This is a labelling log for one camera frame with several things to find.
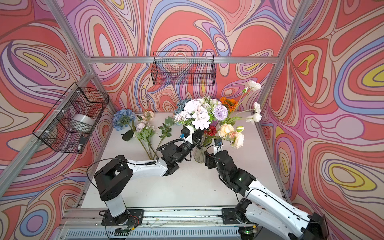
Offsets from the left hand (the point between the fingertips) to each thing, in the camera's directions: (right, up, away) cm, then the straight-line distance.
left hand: (205, 127), depth 69 cm
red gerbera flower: (+3, -2, +4) cm, 6 cm away
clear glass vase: (-2, -17, +21) cm, 28 cm away
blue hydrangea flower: (-58, +6, +38) cm, 69 cm away
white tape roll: (-59, +2, +1) cm, 59 cm away
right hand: (+4, -14, +8) cm, 17 cm away
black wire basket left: (-69, +1, +6) cm, 69 cm away
